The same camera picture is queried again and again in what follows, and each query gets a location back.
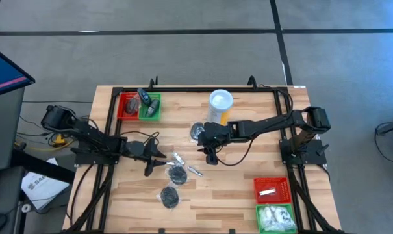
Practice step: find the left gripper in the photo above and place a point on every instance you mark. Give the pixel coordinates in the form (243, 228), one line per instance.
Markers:
(150, 152)

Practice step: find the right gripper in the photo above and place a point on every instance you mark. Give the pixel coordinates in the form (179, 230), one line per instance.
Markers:
(215, 133)

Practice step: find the silver nail clipper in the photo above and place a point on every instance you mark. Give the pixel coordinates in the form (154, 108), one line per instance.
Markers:
(267, 191)
(179, 158)
(170, 163)
(195, 171)

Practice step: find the cotton swab bag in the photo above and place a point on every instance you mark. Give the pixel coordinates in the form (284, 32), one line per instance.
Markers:
(266, 217)
(284, 216)

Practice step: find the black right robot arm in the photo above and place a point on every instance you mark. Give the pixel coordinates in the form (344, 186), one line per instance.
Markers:
(274, 123)

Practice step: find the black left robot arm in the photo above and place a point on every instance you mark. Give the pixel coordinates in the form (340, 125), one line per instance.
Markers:
(85, 130)

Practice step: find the green plastic basket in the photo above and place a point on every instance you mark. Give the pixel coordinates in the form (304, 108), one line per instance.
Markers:
(157, 113)
(258, 221)

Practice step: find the white wipes canister yellow label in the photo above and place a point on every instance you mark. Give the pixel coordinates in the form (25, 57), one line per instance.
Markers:
(219, 107)

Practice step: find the red plastic basket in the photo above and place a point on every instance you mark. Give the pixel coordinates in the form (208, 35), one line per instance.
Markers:
(280, 185)
(121, 110)

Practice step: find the black metal bar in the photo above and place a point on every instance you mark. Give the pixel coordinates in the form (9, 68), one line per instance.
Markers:
(43, 167)

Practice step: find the white paper booklet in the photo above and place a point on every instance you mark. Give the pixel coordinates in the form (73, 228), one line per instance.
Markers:
(42, 187)

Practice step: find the white tape roll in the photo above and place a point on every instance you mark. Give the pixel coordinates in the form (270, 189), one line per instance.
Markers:
(26, 208)

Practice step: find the dark grey desk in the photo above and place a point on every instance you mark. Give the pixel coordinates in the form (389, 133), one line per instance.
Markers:
(7, 188)

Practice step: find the computer monitor blue screen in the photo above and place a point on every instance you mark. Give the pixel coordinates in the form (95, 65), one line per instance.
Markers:
(4, 70)

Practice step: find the grey metal stand foot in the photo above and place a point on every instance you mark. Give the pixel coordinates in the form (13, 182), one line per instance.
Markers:
(391, 127)

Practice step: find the black aluminium table frame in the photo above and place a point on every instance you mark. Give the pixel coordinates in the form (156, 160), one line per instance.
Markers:
(183, 89)

